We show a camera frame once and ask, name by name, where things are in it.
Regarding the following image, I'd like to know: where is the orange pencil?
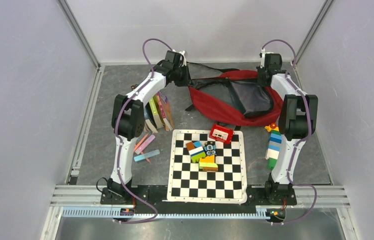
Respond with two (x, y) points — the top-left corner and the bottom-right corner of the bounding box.
(134, 133), (149, 151)

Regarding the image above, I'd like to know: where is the green yellow orange block stack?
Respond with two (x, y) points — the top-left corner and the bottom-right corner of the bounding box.
(198, 155), (219, 172)

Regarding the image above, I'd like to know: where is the blue toothed cable rail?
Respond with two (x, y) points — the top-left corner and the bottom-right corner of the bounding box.
(61, 206), (270, 220)

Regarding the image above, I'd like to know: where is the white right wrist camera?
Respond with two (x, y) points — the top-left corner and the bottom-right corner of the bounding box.
(259, 47), (267, 69)

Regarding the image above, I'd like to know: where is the pink highlighter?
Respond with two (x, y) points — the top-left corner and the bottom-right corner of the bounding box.
(135, 134), (156, 155)

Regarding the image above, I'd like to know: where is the long striped block tower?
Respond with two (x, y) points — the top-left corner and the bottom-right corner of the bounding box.
(264, 122), (282, 170)

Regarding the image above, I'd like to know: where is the black white chessboard mat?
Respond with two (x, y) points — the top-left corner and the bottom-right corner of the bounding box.
(167, 129), (248, 204)

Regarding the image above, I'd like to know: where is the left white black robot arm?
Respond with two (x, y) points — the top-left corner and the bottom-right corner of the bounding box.
(106, 50), (191, 204)

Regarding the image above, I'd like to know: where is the red pencil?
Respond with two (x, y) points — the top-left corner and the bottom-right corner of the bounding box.
(140, 151), (151, 164)

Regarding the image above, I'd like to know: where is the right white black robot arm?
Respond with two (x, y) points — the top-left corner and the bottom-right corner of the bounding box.
(257, 49), (318, 205)

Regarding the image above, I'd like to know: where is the green book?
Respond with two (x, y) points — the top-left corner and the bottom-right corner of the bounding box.
(148, 97), (164, 129)

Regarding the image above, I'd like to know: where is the light blue highlighter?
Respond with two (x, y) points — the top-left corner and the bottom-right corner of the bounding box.
(133, 149), (160, 162)

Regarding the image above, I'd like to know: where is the blue owl number block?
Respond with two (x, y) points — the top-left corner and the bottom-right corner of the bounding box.
(203, 141), (217, 156)

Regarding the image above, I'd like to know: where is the red backpack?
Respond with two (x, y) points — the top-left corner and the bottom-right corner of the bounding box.
(188, 68), (283, 127)

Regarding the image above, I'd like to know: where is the brown blue green block stack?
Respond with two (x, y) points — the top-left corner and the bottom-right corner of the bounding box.
(185, 141), (207, 163)

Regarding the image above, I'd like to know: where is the red plastic card box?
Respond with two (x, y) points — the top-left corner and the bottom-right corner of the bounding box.
(209, 123), (234, 144)

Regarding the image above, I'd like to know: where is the dark blue book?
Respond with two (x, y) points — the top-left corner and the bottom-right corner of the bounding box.
(144, 107), (158, 134)

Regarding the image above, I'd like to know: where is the pink purple book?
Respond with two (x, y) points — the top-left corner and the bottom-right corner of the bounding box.
(155, 91), (174, 131)

